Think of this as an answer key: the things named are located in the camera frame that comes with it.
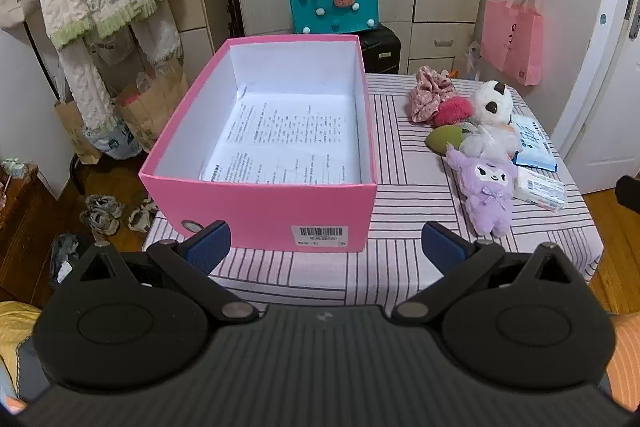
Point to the clear plastic bag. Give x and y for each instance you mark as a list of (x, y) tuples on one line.
[(474, 59)]

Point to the dark wooden cabinet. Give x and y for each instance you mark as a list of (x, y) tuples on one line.
[(22, 232)]

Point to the purple plush toy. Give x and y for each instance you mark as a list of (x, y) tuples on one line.
[(482, 189)]

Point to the striped tablecloth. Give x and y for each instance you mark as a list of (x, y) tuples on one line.
[(410, 187)]

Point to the yellow quilted cloth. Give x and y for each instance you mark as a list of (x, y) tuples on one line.
[(17, 347)]

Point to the brown paper bag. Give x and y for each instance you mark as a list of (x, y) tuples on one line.
[(160, 107), (72, 127)]

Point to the white round plush toy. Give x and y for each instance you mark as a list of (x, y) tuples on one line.
[(492, 104)]

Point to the small pale green ornament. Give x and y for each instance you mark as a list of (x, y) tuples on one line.
[(12, 167)]

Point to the orange ribbed cushion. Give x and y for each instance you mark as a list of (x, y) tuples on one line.
[(627, 357)]

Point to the black suitcase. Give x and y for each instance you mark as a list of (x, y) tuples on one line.
[(380, 52)]

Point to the dark grey cloth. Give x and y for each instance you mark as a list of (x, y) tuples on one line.
[(67, 257)]

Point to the pink cardboard box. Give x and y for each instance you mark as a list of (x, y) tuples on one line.
[(250, 207)]

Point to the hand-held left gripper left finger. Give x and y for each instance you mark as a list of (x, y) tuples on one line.
[(210, 243)]

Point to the white mesh bath pouf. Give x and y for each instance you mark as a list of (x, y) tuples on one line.
[(492, 138)]

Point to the pink tote bag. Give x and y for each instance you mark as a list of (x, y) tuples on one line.
[(515, 42)]

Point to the green makeup sponge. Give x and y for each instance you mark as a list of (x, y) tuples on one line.
[(442, 139)]

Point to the blue wet wipes pack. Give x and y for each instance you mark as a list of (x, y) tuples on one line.
[(532, 142)]

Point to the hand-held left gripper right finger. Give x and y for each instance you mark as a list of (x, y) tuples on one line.
[(441, 243)]

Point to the white door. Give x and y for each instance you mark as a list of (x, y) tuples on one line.
[(600, 107)]

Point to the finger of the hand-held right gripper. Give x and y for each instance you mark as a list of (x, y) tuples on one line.
[(629, 193)]

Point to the white tissue pack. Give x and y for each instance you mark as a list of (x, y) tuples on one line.
[(540, 189)]

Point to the pink floral scrunchie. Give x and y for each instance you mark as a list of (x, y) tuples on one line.
[(427, 92)]

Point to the blue white plastic bag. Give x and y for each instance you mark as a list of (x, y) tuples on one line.
[(112, 142)]

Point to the pink fluffy plush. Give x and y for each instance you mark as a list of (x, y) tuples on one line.
[(454, 111)]

